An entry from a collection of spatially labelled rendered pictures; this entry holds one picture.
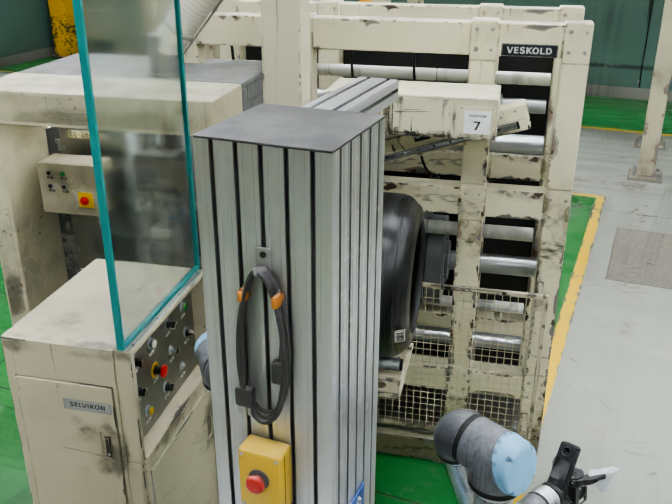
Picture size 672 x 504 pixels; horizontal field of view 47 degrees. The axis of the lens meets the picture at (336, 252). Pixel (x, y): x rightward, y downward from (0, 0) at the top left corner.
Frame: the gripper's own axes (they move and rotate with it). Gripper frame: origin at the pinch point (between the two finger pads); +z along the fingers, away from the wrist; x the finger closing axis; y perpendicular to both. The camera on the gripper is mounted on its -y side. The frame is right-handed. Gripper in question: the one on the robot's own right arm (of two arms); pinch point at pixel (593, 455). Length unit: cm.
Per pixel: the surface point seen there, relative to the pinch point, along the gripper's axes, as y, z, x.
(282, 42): -107, -6, -106
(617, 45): -26, 842, -469
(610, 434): 97, 151, -80
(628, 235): 80, 395, -205
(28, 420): -10, -101, -123
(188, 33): -112, -7, -159
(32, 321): -38, -92, -125
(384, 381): 10, 7, -85
